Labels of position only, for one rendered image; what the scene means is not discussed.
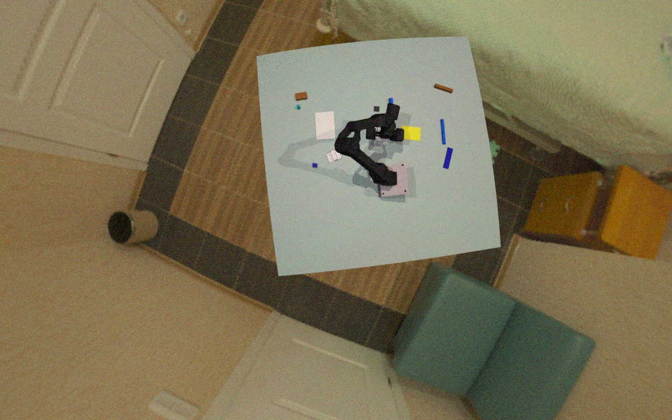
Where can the orange-brown rectangular bar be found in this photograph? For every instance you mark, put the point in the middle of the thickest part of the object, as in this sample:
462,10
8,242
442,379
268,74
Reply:
443,88

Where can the dark blue flat bar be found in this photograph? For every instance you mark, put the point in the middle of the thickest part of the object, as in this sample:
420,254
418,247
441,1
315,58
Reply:
448,157

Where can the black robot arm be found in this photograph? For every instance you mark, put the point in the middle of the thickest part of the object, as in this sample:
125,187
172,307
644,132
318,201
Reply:
349,146

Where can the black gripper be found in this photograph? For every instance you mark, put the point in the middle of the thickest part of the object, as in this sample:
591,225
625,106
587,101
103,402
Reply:
397,135

